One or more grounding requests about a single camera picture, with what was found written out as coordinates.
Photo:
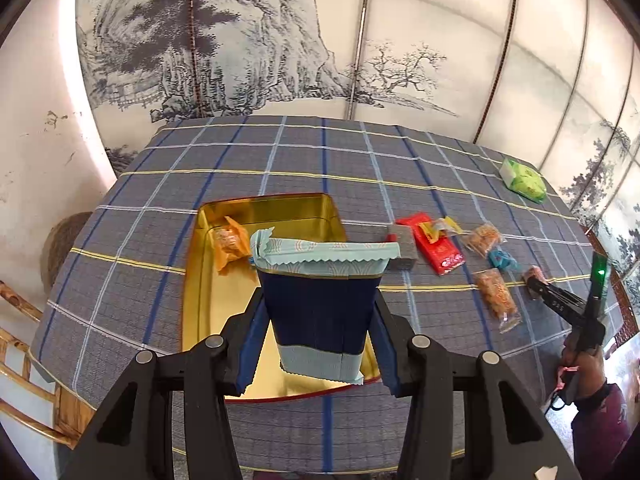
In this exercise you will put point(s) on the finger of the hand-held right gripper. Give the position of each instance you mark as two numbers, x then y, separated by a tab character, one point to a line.
557	306
552	289

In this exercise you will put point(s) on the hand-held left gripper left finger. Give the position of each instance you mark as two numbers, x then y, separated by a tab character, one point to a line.
252	347

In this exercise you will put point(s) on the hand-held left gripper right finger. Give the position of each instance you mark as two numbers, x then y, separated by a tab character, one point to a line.
386	352

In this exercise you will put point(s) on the small pinkish snack packet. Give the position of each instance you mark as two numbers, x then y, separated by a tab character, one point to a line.
531	274

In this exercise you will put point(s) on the gold metal tin box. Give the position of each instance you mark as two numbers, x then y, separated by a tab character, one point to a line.
220	305

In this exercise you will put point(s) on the long clear crisp packet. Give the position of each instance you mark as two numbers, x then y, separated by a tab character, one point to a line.
495	297

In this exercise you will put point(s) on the blue candy wrapper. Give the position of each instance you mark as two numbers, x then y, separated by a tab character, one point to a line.
501	260

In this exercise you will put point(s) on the navy and teal snack packet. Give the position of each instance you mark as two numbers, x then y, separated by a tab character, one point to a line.
320	310

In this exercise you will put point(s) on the square clear crisp packet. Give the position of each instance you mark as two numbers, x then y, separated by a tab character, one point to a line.
482	237

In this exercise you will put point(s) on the grey block snack packet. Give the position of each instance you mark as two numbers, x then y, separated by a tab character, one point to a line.
402	250

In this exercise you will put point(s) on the red snack packet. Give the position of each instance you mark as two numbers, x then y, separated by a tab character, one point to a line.
442	255

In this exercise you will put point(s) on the yellow snack packet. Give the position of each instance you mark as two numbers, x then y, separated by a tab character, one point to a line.
440	228

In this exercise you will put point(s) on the person's right forearm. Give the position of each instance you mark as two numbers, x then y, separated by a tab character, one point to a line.
602	430

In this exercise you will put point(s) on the person's right hand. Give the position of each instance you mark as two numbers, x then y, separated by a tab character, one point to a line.
595	380

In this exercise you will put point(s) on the orange snack packet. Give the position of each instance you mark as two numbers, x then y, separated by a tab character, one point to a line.
230	247

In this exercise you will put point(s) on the green tissue pack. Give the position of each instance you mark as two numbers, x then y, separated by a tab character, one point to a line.
524	180

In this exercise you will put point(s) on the plaid grey tablecloth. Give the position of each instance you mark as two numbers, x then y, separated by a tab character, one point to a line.
350	170

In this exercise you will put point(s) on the round woven basket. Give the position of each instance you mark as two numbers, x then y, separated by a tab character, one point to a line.
62	250

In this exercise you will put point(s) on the bamboo chair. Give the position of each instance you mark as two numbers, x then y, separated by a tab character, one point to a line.
25	370

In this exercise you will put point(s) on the ink landscape folding screen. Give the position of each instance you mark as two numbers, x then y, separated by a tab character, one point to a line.
300	35

